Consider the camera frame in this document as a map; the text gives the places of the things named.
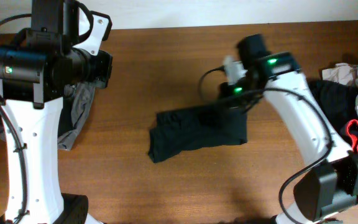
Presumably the black Nike t-shirt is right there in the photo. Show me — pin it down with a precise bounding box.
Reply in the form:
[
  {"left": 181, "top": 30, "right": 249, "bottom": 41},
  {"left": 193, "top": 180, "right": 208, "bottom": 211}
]
[{"left": 148, "top": 106, "right": 248, "bottom": 163}]

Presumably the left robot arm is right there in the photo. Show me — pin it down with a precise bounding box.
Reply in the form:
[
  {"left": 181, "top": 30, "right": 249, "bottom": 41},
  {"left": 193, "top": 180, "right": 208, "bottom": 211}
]
[{"left": 0, "top": 1, "right": 112, "bottom": 223}]

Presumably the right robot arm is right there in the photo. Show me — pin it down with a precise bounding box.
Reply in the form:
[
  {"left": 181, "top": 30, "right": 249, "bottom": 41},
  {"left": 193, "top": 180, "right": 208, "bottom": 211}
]
[{"left": 219, "top": 34, "right": 358, "bottom": 224}]

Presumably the black and red garment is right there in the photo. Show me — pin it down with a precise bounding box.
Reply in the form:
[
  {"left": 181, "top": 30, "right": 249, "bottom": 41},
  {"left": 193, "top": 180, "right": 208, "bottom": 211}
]
[{"left": 308, "top": 80, "right": 358, "bottom": 153}]

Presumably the white crumpled garment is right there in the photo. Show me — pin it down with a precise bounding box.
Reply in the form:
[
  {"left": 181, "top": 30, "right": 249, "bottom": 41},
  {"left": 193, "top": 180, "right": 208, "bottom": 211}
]
[{"left": 322, "top": 63, "right": 358, "bottom": 87}]

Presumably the right black cable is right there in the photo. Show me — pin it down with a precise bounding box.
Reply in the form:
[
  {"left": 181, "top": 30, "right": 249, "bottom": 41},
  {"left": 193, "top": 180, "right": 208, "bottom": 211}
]
[{"left": 196, "top": 66, "right": 335, "bottom": 224}]

